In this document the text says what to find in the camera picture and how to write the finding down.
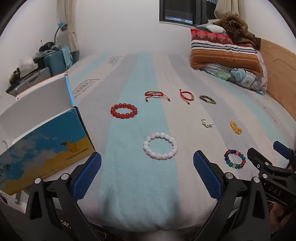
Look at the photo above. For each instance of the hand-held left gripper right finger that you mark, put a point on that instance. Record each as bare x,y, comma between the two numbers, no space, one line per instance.
207,173

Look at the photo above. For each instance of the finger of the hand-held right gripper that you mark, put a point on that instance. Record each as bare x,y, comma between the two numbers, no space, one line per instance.
281,148
261,162

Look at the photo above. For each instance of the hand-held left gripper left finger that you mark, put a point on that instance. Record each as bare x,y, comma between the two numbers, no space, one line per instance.
89,176

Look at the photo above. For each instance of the blue and yellow cardboard box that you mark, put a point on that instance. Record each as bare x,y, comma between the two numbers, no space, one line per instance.
46,148

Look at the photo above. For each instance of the person's right hand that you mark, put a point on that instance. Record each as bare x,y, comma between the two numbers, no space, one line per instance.
277,213

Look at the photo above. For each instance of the striped bed sheet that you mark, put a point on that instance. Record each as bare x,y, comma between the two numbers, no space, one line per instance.
138,185

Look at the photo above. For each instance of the wooden headboard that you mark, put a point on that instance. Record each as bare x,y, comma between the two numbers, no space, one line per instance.
279,69

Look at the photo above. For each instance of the floral quilt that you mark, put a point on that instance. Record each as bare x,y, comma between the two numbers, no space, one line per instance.
240,77

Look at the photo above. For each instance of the grey suitcase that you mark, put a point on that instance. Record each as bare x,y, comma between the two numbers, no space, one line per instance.
32,78

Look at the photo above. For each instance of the striped orange pillow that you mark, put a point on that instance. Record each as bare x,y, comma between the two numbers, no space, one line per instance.
219,53

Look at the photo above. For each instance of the teal suitcase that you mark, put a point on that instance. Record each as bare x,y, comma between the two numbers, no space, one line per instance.
55,62

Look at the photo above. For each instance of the brown blanket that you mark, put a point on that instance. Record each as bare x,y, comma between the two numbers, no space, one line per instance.
240,27

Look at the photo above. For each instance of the white plastic bag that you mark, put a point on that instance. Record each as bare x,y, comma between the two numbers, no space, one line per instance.
27,63

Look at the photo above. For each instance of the dark bag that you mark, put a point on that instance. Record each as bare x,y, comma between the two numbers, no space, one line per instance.
47,46

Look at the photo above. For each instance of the white pillow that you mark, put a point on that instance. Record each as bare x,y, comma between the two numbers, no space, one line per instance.
216,28

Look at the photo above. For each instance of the blue desk lamp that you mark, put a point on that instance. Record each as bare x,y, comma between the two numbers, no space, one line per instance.
62,25

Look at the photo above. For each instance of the tied cream curtain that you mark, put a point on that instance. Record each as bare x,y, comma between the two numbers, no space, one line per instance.
72,23

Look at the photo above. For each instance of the dark framed window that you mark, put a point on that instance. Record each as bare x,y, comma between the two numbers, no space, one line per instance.
178,9

